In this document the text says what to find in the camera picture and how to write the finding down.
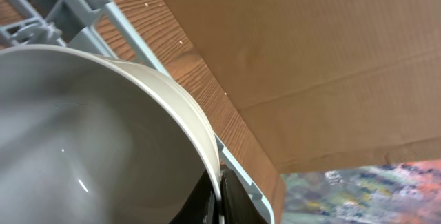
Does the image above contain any grey dishwasher rack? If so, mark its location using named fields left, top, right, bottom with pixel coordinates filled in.
left=1, top=0, right=275, bottom=224

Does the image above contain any grey bowl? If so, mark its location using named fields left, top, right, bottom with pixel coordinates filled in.
left=1, top=45, right=206, bottom=223

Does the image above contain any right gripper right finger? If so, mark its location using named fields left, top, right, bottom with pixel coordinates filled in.
left=220, top=169, right=267, bottom=224

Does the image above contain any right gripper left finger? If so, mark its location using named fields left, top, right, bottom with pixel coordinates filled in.
left=170, top=171, right=217, bottom=224

